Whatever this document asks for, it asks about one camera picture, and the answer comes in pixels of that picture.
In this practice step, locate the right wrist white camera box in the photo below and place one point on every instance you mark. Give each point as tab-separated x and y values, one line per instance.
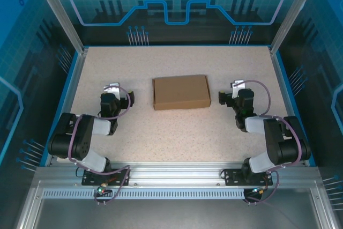
237	84

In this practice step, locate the aluminium mounting rail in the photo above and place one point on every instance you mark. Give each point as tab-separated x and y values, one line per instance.
174	172

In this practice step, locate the brown cardboard box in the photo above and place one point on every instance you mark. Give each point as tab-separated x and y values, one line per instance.
179	92

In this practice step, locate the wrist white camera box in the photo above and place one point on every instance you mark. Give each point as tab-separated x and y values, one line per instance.
112	87
237	84

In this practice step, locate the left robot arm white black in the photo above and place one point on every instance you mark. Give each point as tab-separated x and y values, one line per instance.
77	140

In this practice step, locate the blue table edge strip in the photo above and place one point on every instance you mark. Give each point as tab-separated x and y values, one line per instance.
64	105
292	92

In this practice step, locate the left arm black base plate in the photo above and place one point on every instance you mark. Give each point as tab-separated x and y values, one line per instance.
120	176

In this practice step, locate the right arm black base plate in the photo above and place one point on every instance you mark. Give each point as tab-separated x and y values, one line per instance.
233	176

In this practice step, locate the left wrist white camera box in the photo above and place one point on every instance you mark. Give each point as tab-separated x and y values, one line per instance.
112	87

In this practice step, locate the aluminium frame post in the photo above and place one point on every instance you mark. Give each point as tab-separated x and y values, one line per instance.
61	14
292	14

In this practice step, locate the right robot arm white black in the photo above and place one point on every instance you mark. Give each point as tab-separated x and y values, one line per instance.
281	143

